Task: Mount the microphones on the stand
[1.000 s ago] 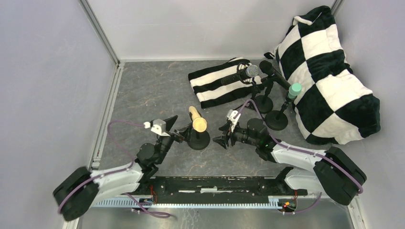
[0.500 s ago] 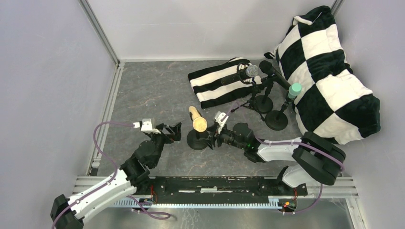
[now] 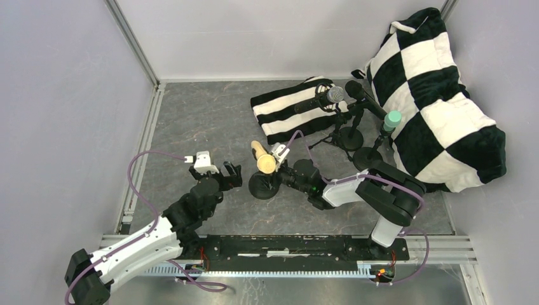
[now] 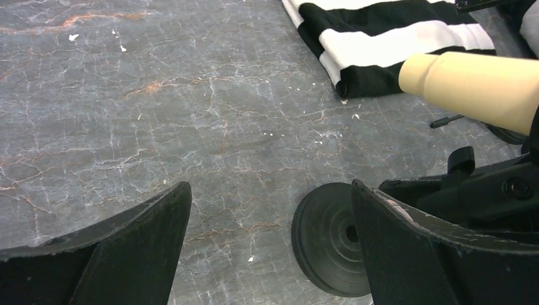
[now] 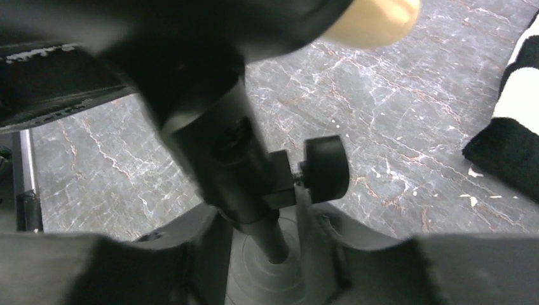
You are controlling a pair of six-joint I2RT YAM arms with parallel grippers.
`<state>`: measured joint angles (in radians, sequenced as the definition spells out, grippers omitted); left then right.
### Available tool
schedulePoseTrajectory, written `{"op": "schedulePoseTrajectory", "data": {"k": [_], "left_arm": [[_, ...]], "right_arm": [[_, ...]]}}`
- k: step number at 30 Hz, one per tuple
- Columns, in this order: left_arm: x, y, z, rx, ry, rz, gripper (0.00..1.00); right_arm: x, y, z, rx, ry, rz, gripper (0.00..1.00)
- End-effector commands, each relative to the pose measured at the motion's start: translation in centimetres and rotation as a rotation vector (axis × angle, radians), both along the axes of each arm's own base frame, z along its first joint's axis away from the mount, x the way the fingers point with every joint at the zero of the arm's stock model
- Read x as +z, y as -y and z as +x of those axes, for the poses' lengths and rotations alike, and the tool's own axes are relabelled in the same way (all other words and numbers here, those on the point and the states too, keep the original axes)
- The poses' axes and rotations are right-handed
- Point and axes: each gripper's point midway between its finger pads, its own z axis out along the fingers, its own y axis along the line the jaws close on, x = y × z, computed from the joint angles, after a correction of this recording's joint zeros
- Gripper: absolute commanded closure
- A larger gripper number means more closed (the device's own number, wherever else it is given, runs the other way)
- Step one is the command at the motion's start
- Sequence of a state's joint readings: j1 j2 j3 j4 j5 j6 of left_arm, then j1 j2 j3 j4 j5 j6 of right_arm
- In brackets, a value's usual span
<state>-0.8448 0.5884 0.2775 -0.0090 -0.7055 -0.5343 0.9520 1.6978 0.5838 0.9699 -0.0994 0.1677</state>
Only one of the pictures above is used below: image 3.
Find cream beige microphone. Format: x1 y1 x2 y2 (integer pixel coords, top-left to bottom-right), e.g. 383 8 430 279
250 140 276 174

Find round base mic stand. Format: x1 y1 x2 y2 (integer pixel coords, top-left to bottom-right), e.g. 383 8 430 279
248 171 281 200
352 127 395 170
340 105 364 152

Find black glitter microphone silver head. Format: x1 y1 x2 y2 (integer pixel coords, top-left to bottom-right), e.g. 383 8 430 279
294 84 345 114

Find black microphone orange end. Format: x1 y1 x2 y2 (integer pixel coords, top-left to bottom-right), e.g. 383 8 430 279
345 80 387 121

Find teal green microphone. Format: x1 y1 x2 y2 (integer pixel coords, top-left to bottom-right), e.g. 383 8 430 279
382 110 402 133

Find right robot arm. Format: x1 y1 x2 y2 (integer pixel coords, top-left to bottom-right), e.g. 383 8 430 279
263 159 426 248

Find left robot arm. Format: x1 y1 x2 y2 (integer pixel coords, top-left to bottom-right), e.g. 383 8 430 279
64 161 243 304

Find black white checkered pillow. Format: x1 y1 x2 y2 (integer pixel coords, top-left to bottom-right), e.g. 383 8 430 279
352 8 507 193

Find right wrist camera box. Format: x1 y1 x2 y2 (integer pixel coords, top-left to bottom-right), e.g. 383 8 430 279
270 143 290 167

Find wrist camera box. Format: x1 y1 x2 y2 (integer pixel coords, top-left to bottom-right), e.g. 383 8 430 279
270 143 290 167
184 151 219 175

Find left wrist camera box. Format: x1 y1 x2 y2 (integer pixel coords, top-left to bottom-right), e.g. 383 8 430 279
184 151 219 175

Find tripod shock mount mic stand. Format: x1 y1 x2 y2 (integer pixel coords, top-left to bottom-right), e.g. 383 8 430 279
308 82 352 161

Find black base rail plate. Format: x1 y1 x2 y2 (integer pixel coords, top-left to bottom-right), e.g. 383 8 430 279
176 235 410 272

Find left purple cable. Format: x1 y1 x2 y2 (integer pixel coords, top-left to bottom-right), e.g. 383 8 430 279
64 150 228 305

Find aluminium corner frame post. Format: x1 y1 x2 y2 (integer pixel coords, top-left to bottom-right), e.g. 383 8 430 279
104 0 160 88

